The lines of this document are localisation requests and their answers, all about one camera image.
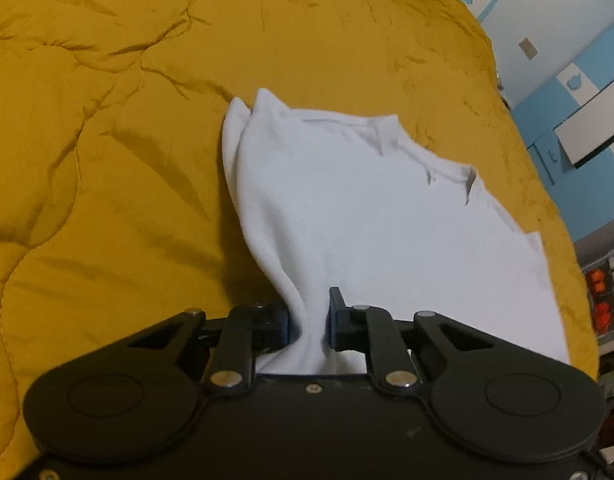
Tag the yellow quilted blanket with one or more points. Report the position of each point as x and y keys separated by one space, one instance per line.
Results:
x=112 y=135

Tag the white printed sweatshirt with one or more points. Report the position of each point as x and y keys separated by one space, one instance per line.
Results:
x=362 y=210

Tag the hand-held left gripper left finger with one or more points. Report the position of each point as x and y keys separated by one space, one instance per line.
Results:
x=285 y=332

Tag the cluttered storage rack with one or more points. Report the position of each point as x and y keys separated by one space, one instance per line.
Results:
x=607 y=285

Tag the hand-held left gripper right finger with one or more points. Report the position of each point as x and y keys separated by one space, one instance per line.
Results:
x=333 y=332

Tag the white wardrobe door panel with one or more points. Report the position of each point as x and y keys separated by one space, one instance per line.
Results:
x=597 y=130

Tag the blue and white wardrobe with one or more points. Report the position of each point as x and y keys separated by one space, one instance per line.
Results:
x=587 y=200

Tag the wall switch plate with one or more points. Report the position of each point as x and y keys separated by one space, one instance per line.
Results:
x=528 y=47

